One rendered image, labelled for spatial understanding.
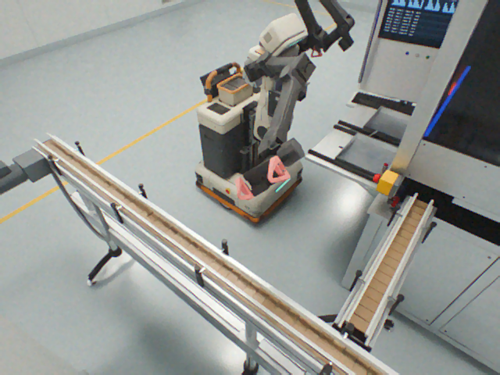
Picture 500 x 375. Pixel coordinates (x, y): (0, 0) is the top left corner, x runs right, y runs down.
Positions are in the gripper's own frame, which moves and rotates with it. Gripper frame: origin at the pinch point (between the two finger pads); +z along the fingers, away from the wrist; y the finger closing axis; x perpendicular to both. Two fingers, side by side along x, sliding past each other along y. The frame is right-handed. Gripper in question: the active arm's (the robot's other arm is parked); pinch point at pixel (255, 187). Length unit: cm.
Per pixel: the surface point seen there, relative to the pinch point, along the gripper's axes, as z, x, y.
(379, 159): -96, -36, -18
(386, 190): -61, -39, -18
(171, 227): -23, -2, 52
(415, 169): -65, -37, -31
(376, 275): -28, -53, -6
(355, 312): -13, -53, 2
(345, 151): -96, -25, -6
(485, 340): -75, -137, -21
